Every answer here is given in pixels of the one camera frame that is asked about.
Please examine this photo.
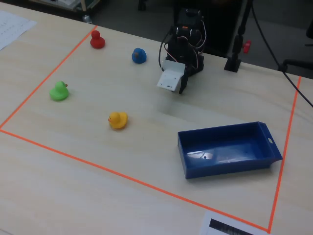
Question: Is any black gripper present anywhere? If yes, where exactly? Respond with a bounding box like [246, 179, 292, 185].
[168, 36, 196, 95]

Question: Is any yellow rubber duck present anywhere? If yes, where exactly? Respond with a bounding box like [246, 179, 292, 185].
[108, 111, 129, 130]

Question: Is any blue rubber duck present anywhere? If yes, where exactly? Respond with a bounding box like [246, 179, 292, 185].
[131, 47, 148, 65]

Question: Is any blue plastic box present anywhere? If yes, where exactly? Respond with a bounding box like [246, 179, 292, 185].
[177, 121, 284, 180]

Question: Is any red rubber duck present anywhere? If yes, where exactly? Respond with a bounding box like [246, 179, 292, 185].
[89, 30, 106, 49]

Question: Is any green rubber duck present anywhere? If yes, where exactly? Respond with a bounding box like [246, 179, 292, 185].
[49, 81, 70, 102]

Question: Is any orange tape strip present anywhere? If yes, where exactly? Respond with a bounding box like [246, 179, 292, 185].
[0, 129, 271, 233]
[268, 76, 302, 233]
[0, 25, 98, 130]

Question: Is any black office chair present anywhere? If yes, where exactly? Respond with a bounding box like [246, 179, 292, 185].
[281, 21, 313, 74]

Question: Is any white paper with black bar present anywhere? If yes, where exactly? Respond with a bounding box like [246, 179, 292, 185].
[199, 211, 269, 235]

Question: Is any wooden shelf cart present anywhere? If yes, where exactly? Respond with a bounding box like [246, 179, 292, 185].
[28, 0, 101, 15]

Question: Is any white printed paper sheet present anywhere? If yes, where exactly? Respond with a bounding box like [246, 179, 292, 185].
[0, 9, 38, 51]

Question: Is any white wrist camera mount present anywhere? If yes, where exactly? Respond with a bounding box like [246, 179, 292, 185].
[156, 59, 186, 94]

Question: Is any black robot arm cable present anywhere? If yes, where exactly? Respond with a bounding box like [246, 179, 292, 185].
[158, 30, 173, 71]

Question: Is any black camera stand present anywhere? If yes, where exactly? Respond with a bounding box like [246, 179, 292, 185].
[224, 0, 254, 72]

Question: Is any long black camera cable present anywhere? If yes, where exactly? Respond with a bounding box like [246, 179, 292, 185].
[251, 0, 313, 108]

